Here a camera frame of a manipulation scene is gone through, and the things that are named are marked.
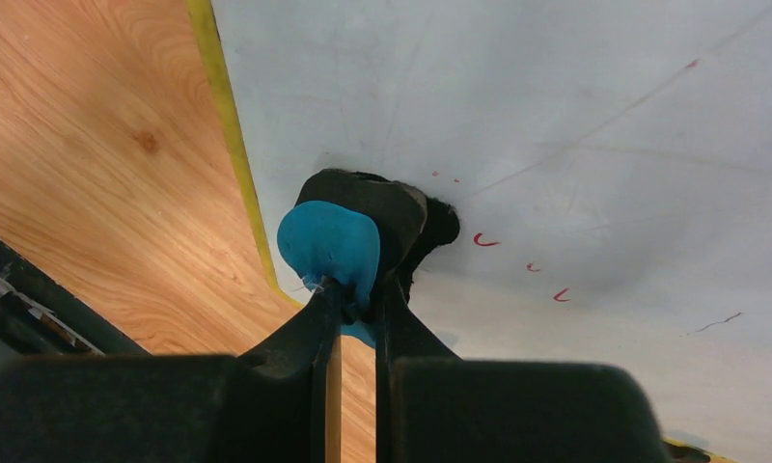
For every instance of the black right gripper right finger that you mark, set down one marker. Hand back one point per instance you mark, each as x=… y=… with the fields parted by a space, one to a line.
x=416 y=391

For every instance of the blue whiteboard eraser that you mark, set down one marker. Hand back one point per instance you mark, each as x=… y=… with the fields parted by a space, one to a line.
x=362 y=230

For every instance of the aluminium frame rails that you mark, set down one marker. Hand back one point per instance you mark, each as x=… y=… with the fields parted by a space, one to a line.
x=29 y=328

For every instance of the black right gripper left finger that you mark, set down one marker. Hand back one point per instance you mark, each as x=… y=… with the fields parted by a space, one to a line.
x=293 y=388

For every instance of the yellow-framed whiteboard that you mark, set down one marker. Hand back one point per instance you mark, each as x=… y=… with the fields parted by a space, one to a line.
x=610 y=163

